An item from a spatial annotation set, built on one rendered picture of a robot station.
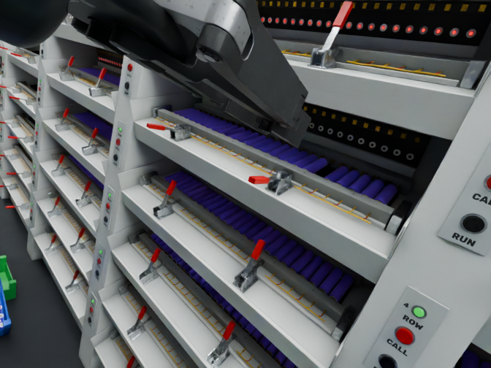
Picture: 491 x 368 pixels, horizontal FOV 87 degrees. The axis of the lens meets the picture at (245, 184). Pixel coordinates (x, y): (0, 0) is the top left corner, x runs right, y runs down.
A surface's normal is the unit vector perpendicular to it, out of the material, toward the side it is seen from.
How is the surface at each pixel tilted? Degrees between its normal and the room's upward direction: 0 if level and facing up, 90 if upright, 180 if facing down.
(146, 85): 90
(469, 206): 90
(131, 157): 90
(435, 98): 109
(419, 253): 90
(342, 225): 19
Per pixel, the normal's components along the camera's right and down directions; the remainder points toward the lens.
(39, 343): 0.29, -0.91
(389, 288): -0.61, 0.04
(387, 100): -0.68, 0.34
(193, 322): 0.07, -0.85
